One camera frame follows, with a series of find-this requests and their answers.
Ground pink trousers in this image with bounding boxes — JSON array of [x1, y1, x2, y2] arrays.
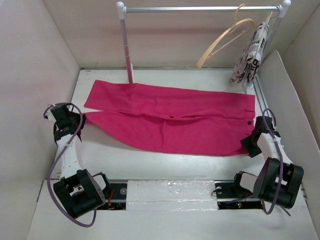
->
[[84, 80, 256, 157]]

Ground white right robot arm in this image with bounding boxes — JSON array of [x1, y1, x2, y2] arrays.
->
[[231, 116, 304, 209]]

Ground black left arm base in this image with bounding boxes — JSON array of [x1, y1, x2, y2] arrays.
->
[[97, 179, 128, 211]]

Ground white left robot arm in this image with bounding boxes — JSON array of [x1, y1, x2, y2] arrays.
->
[[43, 103, 113, 219]]

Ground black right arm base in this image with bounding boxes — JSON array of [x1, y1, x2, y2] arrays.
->
[[211, 171, 263, 210]]

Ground wooden hanger with garment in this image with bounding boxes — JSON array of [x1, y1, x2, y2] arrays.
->
[[238, 12, 273, 88]]

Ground black white printed garment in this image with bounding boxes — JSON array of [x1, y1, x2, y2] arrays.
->
[[229, 21, 269, 84]]

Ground white clothes rack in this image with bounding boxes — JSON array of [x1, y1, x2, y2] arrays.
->
[[116, 0, 292, 95]]

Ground aluminium rail right side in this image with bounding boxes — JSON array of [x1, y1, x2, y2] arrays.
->
[[253, 75, 268, 118]]

